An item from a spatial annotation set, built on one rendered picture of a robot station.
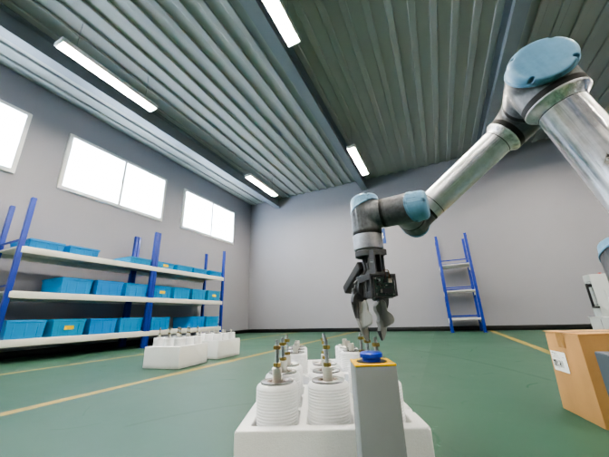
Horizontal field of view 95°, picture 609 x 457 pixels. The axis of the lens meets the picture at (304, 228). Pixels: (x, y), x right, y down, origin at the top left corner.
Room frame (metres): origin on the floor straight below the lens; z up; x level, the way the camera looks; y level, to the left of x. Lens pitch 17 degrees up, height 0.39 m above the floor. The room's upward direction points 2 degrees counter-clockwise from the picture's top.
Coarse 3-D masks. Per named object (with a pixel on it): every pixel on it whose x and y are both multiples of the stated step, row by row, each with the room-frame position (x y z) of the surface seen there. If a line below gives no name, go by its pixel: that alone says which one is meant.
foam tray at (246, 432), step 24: (408, 408) 0.76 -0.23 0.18; (240, 432) 0.65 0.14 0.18; (264, 432) 0.65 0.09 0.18; (288, 432) 0.65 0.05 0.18; (312, 432) 0.65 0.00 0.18; (336, 432) 0.65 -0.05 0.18; (408, 432) 0.64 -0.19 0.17; (240, 456) 0.65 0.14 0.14; (264, 456) 0.65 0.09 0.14; (288, 456) 0.65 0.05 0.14; (312, 456) 0.65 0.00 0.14; (336, 456) 0.65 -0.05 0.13; (408, 456) 0.64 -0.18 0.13; (432, 456) 0.64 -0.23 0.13
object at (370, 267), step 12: (360, 252) 0.68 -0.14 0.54; (372, 252) 0.65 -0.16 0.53; (384, 252) 0.66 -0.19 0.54; (372, 264) 0.66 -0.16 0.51; (360, 276) 0.69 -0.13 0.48; (372, 276) 0.65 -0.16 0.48; (384, 276) 0.66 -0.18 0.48; (360, 288) 0.70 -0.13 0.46; (372, 288) 0.66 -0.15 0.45; (384, 288) 0.66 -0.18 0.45; (396, 288) 0.67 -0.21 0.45
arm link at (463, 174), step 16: (496, 128) 0.61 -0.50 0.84; (512, 128) 0.59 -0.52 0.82; (528, 128) 0.58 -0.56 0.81; (480, 144) 0.63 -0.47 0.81; (496, 144) 0.62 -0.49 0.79; (512, 144) 0.62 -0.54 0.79; (464, 160) 0.66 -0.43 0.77; (480, 160) 0.64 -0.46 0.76; (496, 160) 0.64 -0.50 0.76; (448, 176) 0.68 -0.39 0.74; (464, 176) 0.66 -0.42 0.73; (480, 176) 0.67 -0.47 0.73; (432, 192) 0.70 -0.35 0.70; (448, 192) 0.68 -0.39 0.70; (464, 192) 0.70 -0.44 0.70; (432, 208) 0.71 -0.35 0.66; (448, 208) 0.72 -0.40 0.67
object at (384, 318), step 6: (378, 306) 0.72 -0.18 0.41; (384, 306) 0.71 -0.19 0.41; (378, 312) 0.72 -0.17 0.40; (384, 312) 0.71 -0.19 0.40; (390, 312) 0.69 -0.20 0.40; (378, 318) 0.73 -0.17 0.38; (384, 318) 0.72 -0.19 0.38; (390, 318) 0.70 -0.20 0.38; (378, 324) 0.73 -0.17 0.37; (384, 324) 0.72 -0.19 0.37; (390, 324) 0.70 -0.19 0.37; (378, 330) 0.73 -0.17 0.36; (384, 330) 0.72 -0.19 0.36; (384, 336) 0.72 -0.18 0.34
